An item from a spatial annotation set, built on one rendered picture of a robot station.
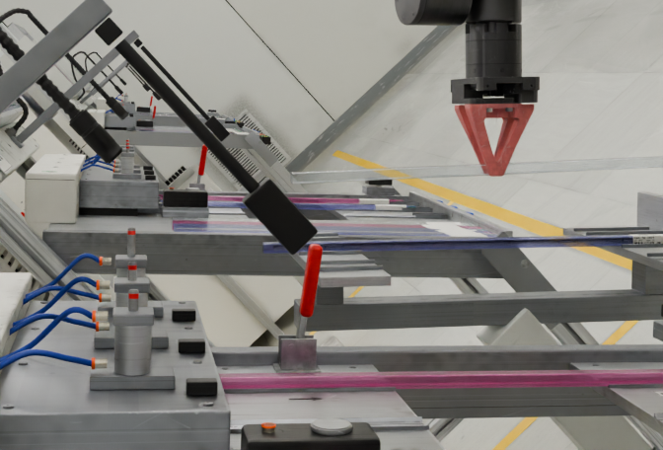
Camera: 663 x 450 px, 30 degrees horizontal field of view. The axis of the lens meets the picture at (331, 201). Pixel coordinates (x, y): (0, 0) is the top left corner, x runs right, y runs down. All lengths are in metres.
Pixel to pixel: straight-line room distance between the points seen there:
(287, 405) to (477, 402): 0.23
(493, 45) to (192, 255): 0.73
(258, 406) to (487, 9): 0.50
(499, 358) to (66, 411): 0.51
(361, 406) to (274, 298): 4.54
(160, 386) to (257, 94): 7.77
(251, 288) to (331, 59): 3.38
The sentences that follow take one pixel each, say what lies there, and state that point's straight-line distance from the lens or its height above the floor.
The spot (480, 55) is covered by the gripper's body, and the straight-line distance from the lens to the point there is 1.24.
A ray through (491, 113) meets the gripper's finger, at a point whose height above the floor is 1.03.
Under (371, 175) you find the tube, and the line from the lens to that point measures 1.23.
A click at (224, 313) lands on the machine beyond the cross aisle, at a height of 0.25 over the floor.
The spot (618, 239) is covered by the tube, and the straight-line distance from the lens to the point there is 1.45.
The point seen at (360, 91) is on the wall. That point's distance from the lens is 8.60.
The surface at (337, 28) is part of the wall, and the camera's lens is 8.57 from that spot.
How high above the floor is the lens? 1.30
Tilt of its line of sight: 11 degrees down
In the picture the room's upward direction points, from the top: 42 degrees counter-clockwise
